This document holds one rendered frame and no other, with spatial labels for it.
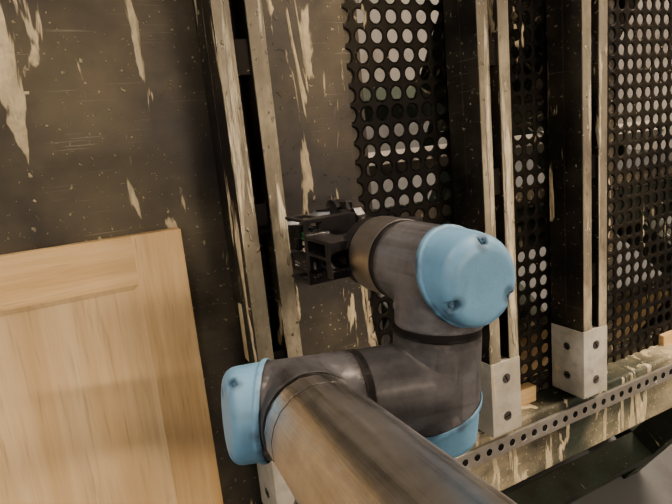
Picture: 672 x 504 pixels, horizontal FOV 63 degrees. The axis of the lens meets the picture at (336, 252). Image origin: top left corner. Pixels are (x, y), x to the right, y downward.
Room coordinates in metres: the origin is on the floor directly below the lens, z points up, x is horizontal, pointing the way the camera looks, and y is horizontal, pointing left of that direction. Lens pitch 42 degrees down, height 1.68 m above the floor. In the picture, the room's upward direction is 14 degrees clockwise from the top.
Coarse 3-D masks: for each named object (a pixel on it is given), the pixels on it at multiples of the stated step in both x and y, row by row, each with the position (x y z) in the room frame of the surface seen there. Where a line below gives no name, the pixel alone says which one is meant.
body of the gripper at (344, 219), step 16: (352, 208) 0.49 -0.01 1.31; (304, 224) 0.44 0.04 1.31; (320, 224) 0.45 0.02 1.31; (336, 224) 0.46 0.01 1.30; (352, 224) 0.47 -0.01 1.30; (304, 240) 0.44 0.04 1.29; (320, 240) 0.42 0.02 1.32; (336, 240) 0.41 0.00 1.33; (304, 256) 0.44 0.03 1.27; (320, 256) 0.41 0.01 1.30; (336, 256) 0.40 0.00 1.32; (304, 272) 0.43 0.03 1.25; (320, 272) 0.43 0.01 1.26; (336, 272) 0.39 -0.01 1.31
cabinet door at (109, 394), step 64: (0, 256) 0.37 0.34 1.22; (64, 256) 0.40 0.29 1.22; (128, 256) 0.43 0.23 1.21; (0, 320) 0.33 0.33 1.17; (64, 320) 0.36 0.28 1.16; (128, 320) 0.39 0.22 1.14; (192, 320) 0.43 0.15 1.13; (0, 384) 0.29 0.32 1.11; (64, 384) 0.32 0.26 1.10; (128, 384) 0.35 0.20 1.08; (192, 384) 0.38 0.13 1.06; (0, 448) 0.25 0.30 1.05; (64, 448) 0.28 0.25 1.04; (128, 448) 0.31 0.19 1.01; (192, 448) 0.33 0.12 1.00
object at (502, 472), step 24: (624, 360) 0.79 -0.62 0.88; (648, 360) 0.79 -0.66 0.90; (528, 408) 0.60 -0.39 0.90; (552, 408) 0.61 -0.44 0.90; (624, 408) 0.69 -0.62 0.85; (648, 408) 0.73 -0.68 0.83; (480, 432) 0.53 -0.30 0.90; (552, 432) 0.59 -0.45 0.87; (576, 432) 0.61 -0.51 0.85; (600, 432) 0.64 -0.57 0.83; (504, 456) 0.52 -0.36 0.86; (528, 456) 0.54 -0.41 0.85; (552, 456) 0.57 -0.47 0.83; (504, 480) 0.50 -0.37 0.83
